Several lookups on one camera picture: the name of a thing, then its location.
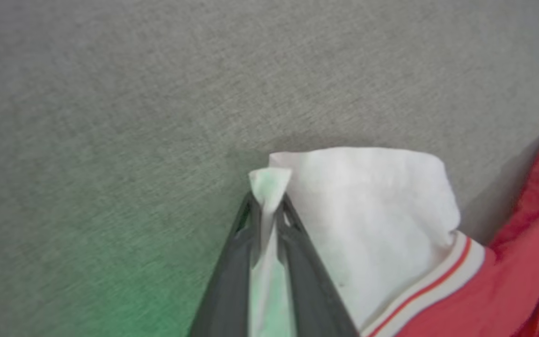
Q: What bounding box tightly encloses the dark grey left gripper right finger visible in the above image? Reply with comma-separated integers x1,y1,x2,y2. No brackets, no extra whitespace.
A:
276,192,360,337

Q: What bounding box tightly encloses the grey fabric sofa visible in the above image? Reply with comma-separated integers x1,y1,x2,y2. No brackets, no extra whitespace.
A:
0,0,539,337

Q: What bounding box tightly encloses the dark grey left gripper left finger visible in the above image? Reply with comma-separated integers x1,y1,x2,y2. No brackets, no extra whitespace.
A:
188,191,262,337

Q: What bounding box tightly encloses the red white striped garment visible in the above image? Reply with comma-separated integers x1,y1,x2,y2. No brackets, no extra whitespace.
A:
246,105,539,337

